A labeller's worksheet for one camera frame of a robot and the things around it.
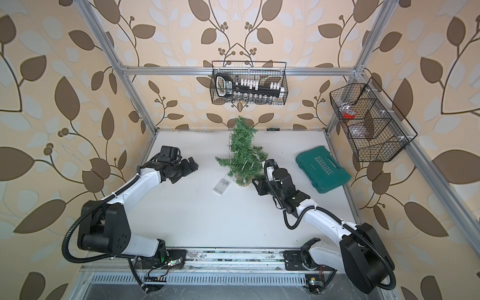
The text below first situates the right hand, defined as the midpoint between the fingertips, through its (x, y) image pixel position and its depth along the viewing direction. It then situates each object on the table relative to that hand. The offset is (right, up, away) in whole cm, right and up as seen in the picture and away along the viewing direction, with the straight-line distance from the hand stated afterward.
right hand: (254, 180), depth 84 cm
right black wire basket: (+48, +22, -11) cm, 54 cm away
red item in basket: (+42, +29, -2) cm, 51 cm away
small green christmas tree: (-4, +10, -12) cm, 16 cm away
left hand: (-32, +6, +5) cm, 33 cm away
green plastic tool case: (+36, +3, +12) cm, 38 cm away
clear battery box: (-17, -5, +12) cm, 22 cm away
